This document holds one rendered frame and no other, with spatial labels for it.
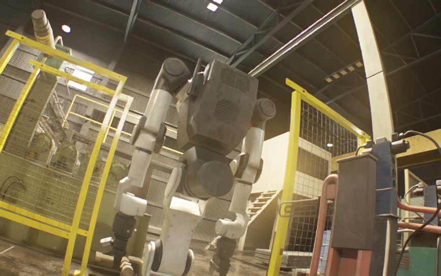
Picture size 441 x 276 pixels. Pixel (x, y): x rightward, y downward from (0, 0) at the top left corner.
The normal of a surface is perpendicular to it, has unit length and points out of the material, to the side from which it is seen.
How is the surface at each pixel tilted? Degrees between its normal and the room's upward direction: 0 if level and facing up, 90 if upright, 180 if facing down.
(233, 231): 101
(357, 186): 90
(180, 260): 86
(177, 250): 87
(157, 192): 90
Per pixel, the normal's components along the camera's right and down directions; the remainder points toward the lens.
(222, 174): 0.44, -0.24
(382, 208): -0.87, -0.33
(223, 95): 0.37, 0.01
